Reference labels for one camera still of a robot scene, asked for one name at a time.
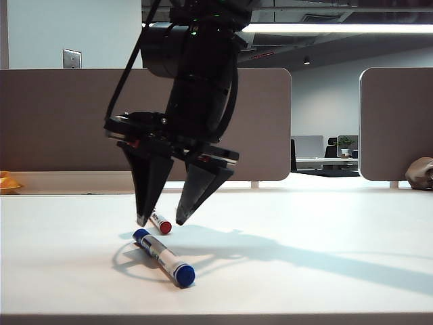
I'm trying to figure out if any long linear ceiling light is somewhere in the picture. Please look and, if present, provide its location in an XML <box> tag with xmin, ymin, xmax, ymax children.
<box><xmin>141</xmin><ymin>22</ymin><xmax>433</xmax><ymax>35</ymax></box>

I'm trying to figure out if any narrow brown desk divider panel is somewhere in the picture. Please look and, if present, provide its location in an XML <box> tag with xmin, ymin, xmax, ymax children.
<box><xmin>358</xmin><ymin>66</ymin><xmax>433</xmax><ymax>181</ymax></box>

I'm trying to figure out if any white background desk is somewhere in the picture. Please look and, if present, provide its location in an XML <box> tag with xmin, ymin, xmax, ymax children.
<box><xmin>295</xmin><ymin>157</ymin><xmax>359</xmax><ymax>171</ymax></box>

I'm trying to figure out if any small potted green plant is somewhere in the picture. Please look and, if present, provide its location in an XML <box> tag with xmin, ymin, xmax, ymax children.
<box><xmin>337</xmin><ymin>135</ymin><xmax>356</xmax><ymax>159</ymax></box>

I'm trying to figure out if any metal wall plate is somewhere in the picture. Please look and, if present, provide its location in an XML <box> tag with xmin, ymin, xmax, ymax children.
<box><xmin>62</xmin><ymin>49</ymin><xmax>83</xmax><ymax>70</ymax></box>

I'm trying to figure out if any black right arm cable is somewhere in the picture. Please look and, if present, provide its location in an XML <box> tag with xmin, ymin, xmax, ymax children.
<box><xmin>104</xmin><ymin>0</ymin><xmax>163</xmax><ymax>123</ymax></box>

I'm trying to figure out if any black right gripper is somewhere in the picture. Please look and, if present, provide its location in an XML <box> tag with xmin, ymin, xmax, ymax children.
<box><xmin>104</xmin><ymin>72</ymin><xmax>240</xmax><ymax>227</ymax></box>

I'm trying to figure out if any blue whiteboard marker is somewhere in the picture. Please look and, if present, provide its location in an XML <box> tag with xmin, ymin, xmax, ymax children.
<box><xmin>131</xmin><ymin>228</ymin><xmax>197</xmax><ymax>289</ymax></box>

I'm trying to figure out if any red whiteboard marker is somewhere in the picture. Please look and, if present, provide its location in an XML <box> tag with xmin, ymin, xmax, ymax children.
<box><xmin>148</xmin><ymin>209</ymin><xmax>173</xmax><ymax>235</ymax></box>

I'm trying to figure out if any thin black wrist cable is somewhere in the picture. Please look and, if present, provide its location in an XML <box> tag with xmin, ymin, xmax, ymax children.
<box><xmin>212</xmin><ymin>66</ymin><xmax>240</xmax><ymax>143</ymax></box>

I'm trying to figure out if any wide brown desk divider panel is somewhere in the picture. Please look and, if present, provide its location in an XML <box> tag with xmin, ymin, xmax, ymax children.
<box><xmin>0</xmin><ymin>67</ymin><xmax>292</xmax><ymax>182</ymax></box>

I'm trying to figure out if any orange object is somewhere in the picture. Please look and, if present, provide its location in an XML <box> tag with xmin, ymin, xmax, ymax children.
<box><xmin>0</xmin><ymin>171</ymin><xmax>24</xmax><ymax>194</ymax></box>

